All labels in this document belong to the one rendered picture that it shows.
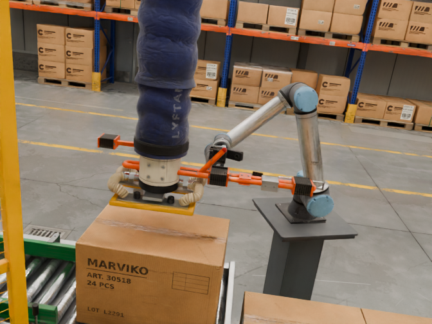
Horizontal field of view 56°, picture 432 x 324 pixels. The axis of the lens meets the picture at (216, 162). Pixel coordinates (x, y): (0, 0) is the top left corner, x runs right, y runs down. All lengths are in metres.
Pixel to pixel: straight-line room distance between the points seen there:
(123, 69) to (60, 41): 1.71
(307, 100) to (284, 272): 1.12
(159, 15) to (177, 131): 0.43
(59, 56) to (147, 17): 8.09
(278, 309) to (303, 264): 0.60
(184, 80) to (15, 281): 0.93
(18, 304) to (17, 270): 0.14
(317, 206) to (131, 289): 1.10
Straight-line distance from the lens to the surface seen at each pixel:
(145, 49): 1.55
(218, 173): 1.67
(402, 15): 9.12
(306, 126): 2.15
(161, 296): 1.80
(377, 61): 10.40
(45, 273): 2.32
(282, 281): 2.71
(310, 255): 2.68
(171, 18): 1.51
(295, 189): 1.72
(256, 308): 2.14
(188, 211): 1.64
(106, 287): 1.85
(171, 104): 1.56
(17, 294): 1.68
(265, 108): 2.24
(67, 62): 9.54
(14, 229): 1.53
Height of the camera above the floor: 1.88
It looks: 20 degrees down
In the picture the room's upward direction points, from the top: 7 degrees clockwise
